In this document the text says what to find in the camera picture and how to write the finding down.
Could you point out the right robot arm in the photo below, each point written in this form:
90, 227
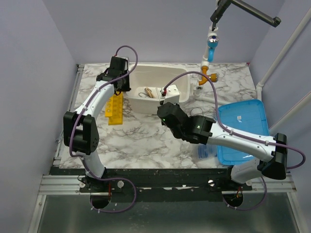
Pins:
269, 152

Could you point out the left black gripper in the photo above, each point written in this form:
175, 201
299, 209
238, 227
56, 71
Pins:
127, 88

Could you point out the white plastic tub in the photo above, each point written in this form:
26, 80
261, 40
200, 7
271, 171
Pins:
151, 76

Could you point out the bag of blue pipettes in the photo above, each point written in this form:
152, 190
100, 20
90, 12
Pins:
203, 152

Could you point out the wooden stick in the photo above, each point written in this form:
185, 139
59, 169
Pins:
149, 93

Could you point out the white wall pipe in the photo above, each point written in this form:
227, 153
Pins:
259, 87

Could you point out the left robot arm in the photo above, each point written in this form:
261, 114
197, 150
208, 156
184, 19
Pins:
80, 132

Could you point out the black overhead camera arm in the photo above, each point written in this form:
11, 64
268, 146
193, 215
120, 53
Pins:
222, 6

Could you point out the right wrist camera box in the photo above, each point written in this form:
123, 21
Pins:
172, 95

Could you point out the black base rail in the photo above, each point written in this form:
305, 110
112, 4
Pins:
152, 185

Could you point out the faucet pipe assembly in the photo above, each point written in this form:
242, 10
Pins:
208, 56

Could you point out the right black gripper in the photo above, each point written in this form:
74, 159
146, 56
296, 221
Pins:
174, 104

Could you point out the blue plastic tray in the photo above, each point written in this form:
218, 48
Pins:
249, 116

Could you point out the yellow test tube rack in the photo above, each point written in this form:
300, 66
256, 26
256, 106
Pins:
114, 109

